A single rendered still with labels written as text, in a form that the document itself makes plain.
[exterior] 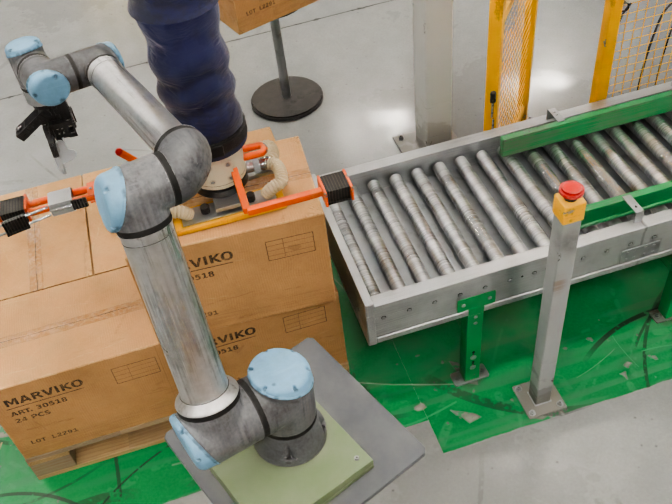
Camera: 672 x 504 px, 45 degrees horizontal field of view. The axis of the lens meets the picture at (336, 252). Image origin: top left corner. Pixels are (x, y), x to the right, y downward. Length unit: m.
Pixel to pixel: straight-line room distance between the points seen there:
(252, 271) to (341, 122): 1.94
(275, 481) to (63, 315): 1.17
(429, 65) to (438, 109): 0.26
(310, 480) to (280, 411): 0.22
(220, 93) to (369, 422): 0.96
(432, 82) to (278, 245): 1.56
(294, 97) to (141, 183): 2.97
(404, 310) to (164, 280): 1.18
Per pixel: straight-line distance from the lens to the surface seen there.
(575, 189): 2.34
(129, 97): 1.89
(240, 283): 2.55
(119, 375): 2.81
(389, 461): 2.10
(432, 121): 3.91
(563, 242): 2.45
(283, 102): 4.48
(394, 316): 2.67
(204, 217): 2.44
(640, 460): 3.05
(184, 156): 1.62
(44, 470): 3.19
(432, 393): 3.11
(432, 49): 3.69
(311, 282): 2.60
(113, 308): 2.87
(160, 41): 2.14
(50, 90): 2.08
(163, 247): 1.64
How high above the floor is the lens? 2.58
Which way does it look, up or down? 46 degrees down
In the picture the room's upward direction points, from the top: 8 degrees counter-clockwise
